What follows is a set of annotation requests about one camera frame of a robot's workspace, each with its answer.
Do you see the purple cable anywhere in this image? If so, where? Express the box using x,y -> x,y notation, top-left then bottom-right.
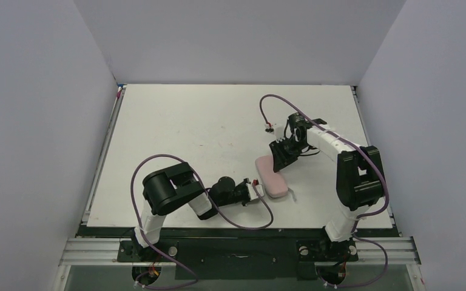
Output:
130,154 -> 275,290
258,94 -> 391,290

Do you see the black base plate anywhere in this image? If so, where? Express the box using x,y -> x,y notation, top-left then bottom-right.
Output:
76,224 -> 359,281

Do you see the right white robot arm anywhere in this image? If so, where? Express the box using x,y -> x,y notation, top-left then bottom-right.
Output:
269,113 -> 385,243

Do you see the pink umbrella case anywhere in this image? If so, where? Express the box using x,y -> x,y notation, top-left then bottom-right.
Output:
255,155 -> 297,202

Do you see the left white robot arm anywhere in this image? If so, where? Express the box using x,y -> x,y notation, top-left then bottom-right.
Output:
133,162 -> 263,249

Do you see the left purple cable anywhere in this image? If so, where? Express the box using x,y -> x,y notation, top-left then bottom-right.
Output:
130,154 -> 275,290

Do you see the aluminium frame rail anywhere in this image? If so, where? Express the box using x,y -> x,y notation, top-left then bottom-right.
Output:
59,237 -> 420,267

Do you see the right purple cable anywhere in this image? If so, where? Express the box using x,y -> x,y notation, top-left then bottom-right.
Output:
258,94 -> 391,290

